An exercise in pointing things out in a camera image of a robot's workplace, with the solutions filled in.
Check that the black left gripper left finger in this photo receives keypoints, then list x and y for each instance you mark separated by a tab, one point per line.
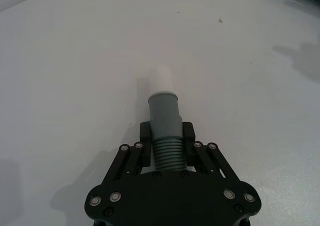
145	146

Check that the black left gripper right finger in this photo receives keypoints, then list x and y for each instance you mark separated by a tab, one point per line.
189	146

